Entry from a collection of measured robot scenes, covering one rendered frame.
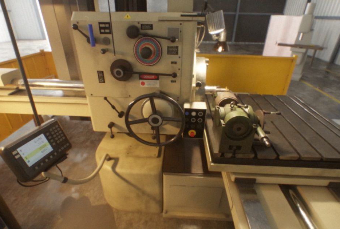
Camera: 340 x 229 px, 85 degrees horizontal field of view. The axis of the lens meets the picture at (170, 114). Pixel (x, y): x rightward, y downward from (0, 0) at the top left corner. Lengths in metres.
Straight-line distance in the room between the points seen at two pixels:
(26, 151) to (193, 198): 1.46
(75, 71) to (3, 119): 1.91
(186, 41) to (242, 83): 2.89
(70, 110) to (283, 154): 1.83
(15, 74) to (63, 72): 0.41
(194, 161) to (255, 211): 0.70
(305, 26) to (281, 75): 3.11
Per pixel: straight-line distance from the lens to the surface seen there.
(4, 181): 3.26
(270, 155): 1.57
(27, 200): 2.85
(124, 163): 1.94
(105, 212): 2.37
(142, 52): 1.16
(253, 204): 1.55
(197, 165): 1.88
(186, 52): 1.23
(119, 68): 1.23
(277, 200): 1.69
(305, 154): 1.71
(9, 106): 2.33
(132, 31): 1.19
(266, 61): 4.03
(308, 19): 7.12
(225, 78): 3.89
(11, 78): 2.27
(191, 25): 1.22
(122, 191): 2.08
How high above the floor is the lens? 1.89
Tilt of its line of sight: 28 degrees down
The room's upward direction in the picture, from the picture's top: 1 degrees clockwise
